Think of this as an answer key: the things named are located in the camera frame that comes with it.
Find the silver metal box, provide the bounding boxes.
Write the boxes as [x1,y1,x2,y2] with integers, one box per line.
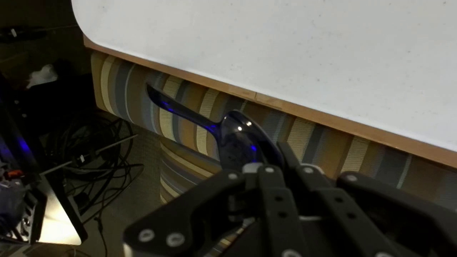
[9,168,90,248]

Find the white crumpled cloth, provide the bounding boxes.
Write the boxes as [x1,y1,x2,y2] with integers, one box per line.
[26,63,60,90]

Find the striped couch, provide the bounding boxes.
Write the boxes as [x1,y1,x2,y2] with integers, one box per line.
[90,48,457,226]

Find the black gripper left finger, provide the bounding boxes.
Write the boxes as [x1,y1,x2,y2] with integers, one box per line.
[123,163,311,257]

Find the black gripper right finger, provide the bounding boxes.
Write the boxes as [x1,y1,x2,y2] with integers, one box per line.
[277,141,457,257]

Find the tangled black floor cables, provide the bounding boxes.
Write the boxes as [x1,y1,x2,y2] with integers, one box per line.
[41,113,146,257]

